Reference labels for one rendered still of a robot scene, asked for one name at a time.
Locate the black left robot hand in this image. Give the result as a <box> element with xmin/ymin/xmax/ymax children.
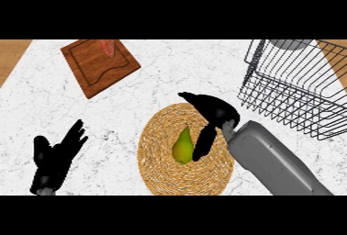
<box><xmin>27</xmin><ymin>118</ymin><xmax>89</xmax><ymax>196</ymax></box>

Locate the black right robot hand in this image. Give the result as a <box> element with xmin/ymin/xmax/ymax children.
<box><xmin>175</xmin><ymin>91</ymin><xmax>240</xmax><ymax>162</ymax></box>

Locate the green pear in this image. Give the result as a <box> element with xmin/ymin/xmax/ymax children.
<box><xmin>171</xmin><ymin>126</ymin><xmax>194</xmax><ymax>165</ymax></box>

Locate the round woven straw placemat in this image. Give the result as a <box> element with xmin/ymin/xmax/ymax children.
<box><xmin>135</xmin><ymin>102</ymin><xmax>236</xmax><ymax>196</ymax></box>

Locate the grey round object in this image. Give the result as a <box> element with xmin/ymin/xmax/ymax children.
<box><xmin>268</xmin><ymin>39</ymin><xmax>314</xmax><ymax>51</ymax></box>

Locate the brown wooden cutting board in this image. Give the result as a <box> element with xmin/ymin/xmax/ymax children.
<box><xmin>58</xmin><ymin>39</ymin><xmax>141</xmax><ymax>100</ymax></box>

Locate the dark wire basket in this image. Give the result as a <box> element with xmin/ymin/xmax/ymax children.
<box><xmin>237</xmin><ymin>39</ymin><xmax>347</xmax><ymax>141</ymax></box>

